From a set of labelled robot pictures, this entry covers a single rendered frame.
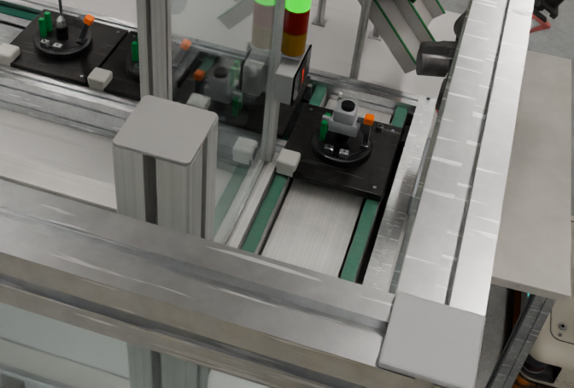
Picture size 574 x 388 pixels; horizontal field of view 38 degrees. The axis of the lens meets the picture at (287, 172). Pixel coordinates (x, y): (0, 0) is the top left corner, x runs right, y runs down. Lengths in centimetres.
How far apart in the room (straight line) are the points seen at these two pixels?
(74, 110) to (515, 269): 108
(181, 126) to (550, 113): 179
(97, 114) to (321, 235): 62
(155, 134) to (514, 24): 28
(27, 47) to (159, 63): 119
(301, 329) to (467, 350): 5
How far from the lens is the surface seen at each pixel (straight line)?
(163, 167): 58
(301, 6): 155
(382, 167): 184
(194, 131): 60
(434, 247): 30
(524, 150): 217
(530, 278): 187
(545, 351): 253
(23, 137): 206
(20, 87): 207
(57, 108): 205
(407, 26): 217
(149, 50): 98
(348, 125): 180
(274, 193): 177
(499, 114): 36
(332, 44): 237
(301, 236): 174
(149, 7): 95
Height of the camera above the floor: 221
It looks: 44 degrees down
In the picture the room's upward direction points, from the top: 7 degrees clockwise
